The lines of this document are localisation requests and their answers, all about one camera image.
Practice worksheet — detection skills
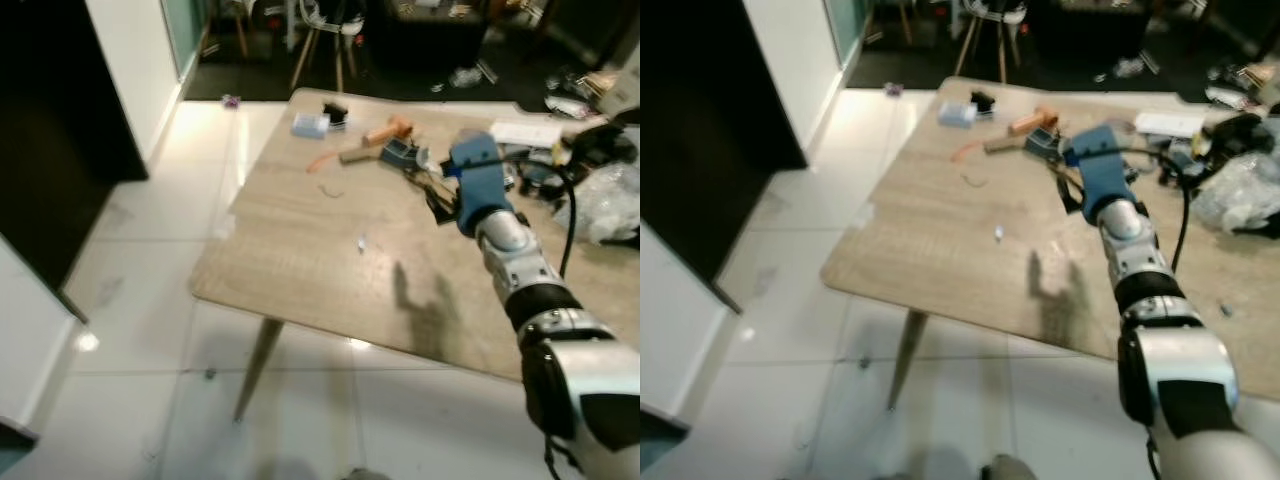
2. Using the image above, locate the orange tool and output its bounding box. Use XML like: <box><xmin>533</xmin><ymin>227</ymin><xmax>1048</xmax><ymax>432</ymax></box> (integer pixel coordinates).
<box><xmin>1009</xmin><ymin>106</ymin><xmax>1060</xmax><ymax>137</ymax></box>
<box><xmin>364</xmin><ymin>116</ymin><xmax>414</xmax><ymax>147</ymax></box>

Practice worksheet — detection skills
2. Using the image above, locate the tall black cabinet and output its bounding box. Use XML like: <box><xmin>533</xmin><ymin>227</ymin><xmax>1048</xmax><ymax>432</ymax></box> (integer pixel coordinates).
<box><xmin>640</xmin><ymin>0</ymin><xmax>810</xmax><ymax>287</ymax></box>
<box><xmin>0</xmin><ymin>0</ymin><xmax>150</xmax><ymax>323</ymax></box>

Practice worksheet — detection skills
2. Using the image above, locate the wooden-legged chair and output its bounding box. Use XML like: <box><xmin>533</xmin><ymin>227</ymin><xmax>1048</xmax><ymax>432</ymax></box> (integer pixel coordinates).
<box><xmin>954</xmin><ymin>0</ymin><xmax>1033</xmax><ymax>85</ymax></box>
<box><xmin>289</xmin><ymin>0</ymin><xmax>363</xmax><ymax>93</ymax></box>

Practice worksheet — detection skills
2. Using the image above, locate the flat white box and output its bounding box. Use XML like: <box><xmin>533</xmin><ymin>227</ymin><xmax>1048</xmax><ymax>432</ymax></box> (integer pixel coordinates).
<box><xmin>489</xmin><ymin>119</ymin><xmax>567</xmax><ymax>150</ymax></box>
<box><xmin>1134</xmin><ymin>111</ymin><xmax>1210</xmax><ymax>139</ymax></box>

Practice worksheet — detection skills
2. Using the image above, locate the large clear plastic bag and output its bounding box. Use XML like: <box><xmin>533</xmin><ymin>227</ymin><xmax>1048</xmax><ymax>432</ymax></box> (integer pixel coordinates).
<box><xmin>553</xmin><ymin>163</ymin><xmax>641</xmax><ymax>247</ymax></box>
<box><xmin>1189</xmin><ymin>151</ymin><xmax>1280</xmax><ymax>238</ymax></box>

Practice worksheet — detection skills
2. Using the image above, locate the small blue black device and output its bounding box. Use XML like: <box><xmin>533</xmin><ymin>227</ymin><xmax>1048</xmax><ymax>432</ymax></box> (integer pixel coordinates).
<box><xmin>384</xmin><ymin>139</ymin><xmax>428</xmax><ymax>171</ymax></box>
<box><xmin>1021</xmin><ymin>129</ymin><xmax>1067</xmax><ymax>167</ymax></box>

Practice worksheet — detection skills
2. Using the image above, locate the wooden table leg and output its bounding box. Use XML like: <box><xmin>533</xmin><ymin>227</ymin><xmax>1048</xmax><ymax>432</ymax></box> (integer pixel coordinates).
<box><xmin>233</xmin><ymin>318</ymin><xmax>285</xmax><ymax>423</ymax></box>
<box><xmin>889</xmin><ymin>309</ymin><xmax>930</xmax><ymax>412</ymax></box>

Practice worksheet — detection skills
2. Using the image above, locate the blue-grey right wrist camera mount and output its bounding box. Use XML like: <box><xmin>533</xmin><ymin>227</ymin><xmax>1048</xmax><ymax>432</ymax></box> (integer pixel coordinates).
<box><xmin>448</xmin><ymin>129</ymin><xmax>513</xmax><ymax>238</ymax></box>
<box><xmin>1066</xmin><ymin>124</ymin><xmax>1138</xmax><ymax>225</ymax></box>

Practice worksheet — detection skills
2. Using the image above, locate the white cabinet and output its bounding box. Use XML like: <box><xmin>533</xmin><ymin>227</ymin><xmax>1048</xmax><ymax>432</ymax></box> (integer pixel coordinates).
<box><xmin>0</xmin><ymin>234</ymin><xmax>87</xmax><ymax>443</ymax></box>
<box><xmin>640</xmin><ymin>224</ymin><xmax>742</xmax><ymax>443</ymax></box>

